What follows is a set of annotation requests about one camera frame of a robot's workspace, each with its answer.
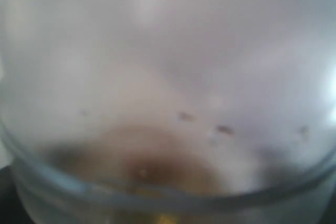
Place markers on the clear plastic dome lid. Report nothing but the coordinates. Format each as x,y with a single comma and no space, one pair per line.
208,98

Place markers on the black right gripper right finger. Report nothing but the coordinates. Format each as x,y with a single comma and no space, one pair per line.
330,213

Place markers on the clear glass jar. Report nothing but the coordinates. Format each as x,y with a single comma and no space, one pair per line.
60,199

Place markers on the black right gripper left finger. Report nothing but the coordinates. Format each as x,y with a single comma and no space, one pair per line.
11,209

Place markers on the wooden blocks and gold rings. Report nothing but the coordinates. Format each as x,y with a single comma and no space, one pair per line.
147,171

